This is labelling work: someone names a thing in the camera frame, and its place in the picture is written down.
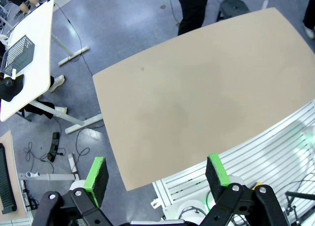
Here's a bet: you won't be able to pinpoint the white desk leg frame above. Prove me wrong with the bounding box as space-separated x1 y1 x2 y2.
18 153 79 181

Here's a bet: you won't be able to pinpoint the brown side table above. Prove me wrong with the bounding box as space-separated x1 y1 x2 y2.
0 130 28 221

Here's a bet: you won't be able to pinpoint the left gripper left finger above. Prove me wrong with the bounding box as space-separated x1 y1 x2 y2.
31 156 128 226

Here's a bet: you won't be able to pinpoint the black ribbed rack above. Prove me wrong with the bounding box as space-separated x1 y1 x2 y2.
0 142 18 215

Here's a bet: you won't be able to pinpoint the black step stool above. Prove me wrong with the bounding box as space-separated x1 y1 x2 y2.
216 0 251 22

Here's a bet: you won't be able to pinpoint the black cap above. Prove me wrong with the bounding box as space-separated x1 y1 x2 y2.
0 74 25 103

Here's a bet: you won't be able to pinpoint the seated person black trousers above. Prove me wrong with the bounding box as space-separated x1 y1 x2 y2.
23 74 68 120

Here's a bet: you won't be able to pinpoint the black floor cable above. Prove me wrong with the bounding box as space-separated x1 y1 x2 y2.
54 3 93 79

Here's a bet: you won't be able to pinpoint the black power strip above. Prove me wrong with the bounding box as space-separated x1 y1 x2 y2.
46 131 61 162

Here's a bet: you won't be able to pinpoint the grey perforated basket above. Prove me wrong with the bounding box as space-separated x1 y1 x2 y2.
0 34 35 75

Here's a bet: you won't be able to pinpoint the aluminium slatted robot platform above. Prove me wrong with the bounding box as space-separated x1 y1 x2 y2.
152 101 315 226

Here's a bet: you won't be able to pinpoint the black stand rod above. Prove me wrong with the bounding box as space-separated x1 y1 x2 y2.
285 191 315 202

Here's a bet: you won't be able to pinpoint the person in black t-shirt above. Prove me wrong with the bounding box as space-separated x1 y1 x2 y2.
174 0 210 36

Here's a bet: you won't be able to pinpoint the standing person dark trousers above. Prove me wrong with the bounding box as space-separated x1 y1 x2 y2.
302 0 315 39

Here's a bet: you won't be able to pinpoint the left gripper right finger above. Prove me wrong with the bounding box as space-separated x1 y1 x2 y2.
199 153 288 226

